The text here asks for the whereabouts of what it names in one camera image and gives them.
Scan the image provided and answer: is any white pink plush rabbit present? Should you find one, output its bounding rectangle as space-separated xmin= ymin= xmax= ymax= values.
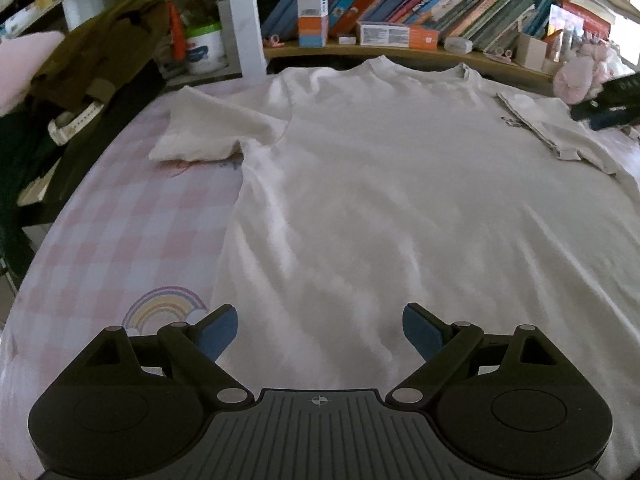
xmin=552 ymin=40 xmax=636 ymax=106

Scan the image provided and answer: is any white cylinder container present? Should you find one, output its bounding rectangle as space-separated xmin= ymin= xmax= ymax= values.
xmin=62 ymin=0 xmax=118 ymax=31

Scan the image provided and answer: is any pink checked cartoon desk mat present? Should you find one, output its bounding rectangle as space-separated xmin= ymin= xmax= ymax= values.
xmin=0 ymin=80 xmax=640 ymax=480

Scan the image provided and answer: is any row of leaning books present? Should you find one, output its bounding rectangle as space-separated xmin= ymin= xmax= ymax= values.
xmin=260 ymin=0 xmax=611 ymax=56

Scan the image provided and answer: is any beige pen holder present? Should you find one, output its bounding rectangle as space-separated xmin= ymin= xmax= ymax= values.
xmin=515 ymin=32 xmax=548 ymax=72

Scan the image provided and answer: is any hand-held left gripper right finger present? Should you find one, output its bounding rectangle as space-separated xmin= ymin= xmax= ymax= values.
xmin=387 ymin=302 xmax=576 ymax=407

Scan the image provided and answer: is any olive green jacket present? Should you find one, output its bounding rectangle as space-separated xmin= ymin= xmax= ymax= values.
xmin=30 ymin=0 xmax=167 ymax=112

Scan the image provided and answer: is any white and wood bookshelf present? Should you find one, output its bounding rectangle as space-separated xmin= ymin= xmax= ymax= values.
xmin=220 ymin=0 xmax=640 ymax=98

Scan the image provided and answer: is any white T-shirt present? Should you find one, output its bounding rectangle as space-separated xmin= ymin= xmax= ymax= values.
xmin=149 ymin=55 xmax=640 ymax=476

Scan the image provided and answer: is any black chair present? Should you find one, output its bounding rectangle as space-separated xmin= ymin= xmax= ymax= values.
xmin=20 ymin=60 xmax=167 ymax=223

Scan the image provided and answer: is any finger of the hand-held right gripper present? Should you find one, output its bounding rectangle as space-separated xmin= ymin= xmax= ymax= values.
xmin=590 ymin=109 xmax=640 ymax=132
xmin=571 ymin=74 xmax=640 ymax=121

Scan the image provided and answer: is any flat white orange box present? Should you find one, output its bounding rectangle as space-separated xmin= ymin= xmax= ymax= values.
xmin=357 ymin=21 xmax=440 ymax=51

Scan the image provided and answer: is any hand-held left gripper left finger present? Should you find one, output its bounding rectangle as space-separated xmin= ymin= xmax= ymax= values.
xmin=65 ymin=304 xmax=251 ymax=407

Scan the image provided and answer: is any white strap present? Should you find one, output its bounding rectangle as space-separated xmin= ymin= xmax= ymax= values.
xmin=47 ymin=101 xmax=107 ymax=147

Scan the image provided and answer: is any tall white orange box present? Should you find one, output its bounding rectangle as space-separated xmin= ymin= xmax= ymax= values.
xmin=295 ymin=0 xmax=331 ymax=50

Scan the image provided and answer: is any pink pillow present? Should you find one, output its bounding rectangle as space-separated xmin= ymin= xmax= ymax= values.
xmin=0 ymin=30 xmax=66 ymax=116

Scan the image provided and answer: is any white tub with green lid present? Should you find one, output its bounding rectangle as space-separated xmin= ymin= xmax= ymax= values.
xmin=186 ymin=22 xmax=226 ymax=76

